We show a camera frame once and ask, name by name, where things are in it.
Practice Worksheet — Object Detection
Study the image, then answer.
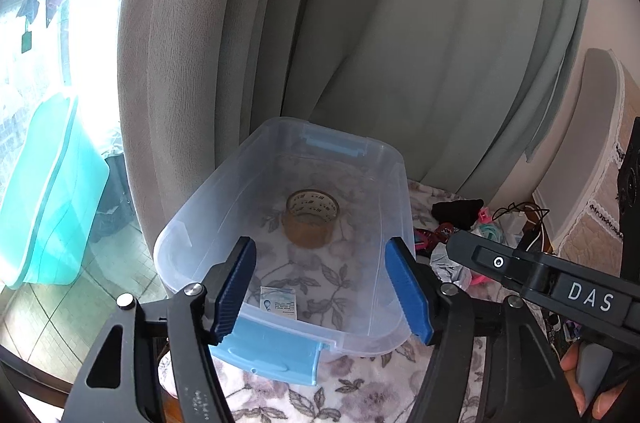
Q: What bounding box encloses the pink plastic spring coil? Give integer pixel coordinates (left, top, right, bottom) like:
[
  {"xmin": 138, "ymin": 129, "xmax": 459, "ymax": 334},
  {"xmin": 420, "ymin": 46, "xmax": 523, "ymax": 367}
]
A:
[{"xmin": 413, "ymin": 207, "xmax": 502, "ymax": 287}]

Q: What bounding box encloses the white paper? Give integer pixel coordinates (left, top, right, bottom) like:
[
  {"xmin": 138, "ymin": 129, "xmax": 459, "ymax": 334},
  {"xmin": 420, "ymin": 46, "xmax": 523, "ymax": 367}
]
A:
[{"xmin": 430, "ymin": 243, "xmax": 472, "ymax": 291}]

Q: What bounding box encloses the person's right hand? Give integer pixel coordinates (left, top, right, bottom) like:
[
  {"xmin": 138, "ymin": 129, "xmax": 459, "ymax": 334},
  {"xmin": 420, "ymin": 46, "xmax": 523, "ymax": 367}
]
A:
[{"xmin": 560, "ymin": 342, "xmax": 627, "ymax": 420}]

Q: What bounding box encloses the small white blue packet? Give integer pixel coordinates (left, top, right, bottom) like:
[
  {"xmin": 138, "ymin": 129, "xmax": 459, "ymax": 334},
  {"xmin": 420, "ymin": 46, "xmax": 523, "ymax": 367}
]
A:
[{"xmin": 259, "ymin": 287, "xmax": 297, "ymax": 320}]

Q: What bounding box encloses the black scrunchie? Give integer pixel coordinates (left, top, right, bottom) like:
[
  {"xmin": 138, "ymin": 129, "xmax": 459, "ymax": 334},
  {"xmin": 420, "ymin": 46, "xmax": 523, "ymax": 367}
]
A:
[{"xmin": 431, "ymin": 198, "xmax": 484, "ymax": 230}]

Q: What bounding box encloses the brown packing tape roll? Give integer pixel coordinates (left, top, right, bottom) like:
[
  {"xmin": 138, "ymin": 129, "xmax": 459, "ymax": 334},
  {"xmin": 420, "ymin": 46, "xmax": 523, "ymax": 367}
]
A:
[{"xmin": 282, "ymin": 189, "xmax": 341, "ymax": 250}]

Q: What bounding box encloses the clear plastic storage bin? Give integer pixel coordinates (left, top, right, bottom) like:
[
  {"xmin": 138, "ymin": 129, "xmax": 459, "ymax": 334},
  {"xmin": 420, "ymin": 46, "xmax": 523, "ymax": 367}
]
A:
[{"xmin": 154, "ymin": 117, "xmax": 413, "ymax": 385}]

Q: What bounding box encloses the floral fleece blanket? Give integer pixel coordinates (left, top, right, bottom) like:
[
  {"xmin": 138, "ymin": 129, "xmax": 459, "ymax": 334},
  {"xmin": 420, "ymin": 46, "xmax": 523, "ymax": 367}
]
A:
[{"xmin": 157, "ymin": 179, "xmax": 576, "ymax": 423}]

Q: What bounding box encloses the turquoise plastic tub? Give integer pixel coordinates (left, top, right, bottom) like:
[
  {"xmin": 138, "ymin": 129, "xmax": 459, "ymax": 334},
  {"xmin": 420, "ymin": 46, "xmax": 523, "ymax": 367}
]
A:
[{"xmin": 1, "ymin": 94, "xmax": 110, "ymax": 290}]

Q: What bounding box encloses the grey green curtain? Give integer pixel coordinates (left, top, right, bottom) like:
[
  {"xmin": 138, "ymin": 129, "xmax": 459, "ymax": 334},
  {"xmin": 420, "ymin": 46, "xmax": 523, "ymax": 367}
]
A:
[{"xmin": 117, "ymin": 0, "xmax": 588, "ymax": 243}]

